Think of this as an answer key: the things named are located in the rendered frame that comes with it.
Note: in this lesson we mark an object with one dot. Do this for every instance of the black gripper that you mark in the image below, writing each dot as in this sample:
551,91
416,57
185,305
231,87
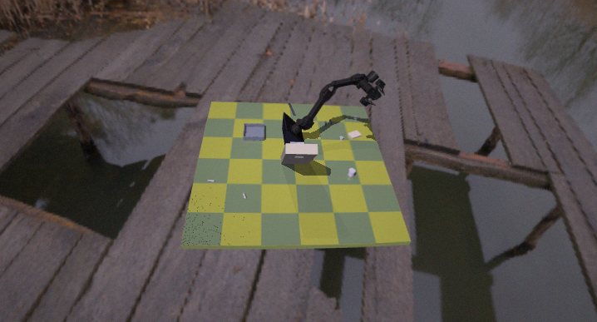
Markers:
370,90

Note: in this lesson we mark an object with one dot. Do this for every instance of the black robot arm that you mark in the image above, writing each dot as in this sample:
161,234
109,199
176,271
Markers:
359,80

